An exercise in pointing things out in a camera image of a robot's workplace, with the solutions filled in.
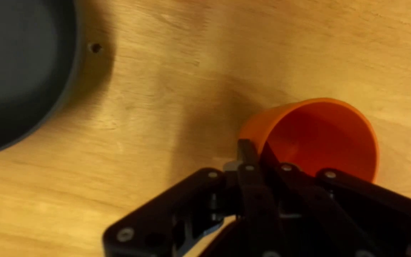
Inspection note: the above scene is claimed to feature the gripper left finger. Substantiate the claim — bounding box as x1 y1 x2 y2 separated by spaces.
102 139 286 257

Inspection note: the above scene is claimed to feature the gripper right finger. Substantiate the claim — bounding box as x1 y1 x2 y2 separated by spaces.
262 142 411 257

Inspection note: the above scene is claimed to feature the orange plastic cup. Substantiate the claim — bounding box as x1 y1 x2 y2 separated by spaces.
238 98 380 183

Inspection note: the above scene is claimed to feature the black bowl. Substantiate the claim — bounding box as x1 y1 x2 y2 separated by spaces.
0 0 83 158

